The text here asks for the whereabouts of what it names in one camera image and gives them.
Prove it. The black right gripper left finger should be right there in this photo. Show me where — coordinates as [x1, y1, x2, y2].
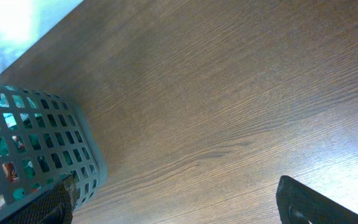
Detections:
[0, 175, 77, 224]

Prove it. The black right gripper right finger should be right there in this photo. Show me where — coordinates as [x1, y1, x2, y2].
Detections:
[276, 175, 358, 224]

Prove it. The green Nescafe coffee bag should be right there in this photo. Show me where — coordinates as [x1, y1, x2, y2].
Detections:
[0, 93, 93, 200]

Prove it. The grey plastic shopping basket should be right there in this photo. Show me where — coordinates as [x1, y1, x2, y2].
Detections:
[0, 78, 108, 224]

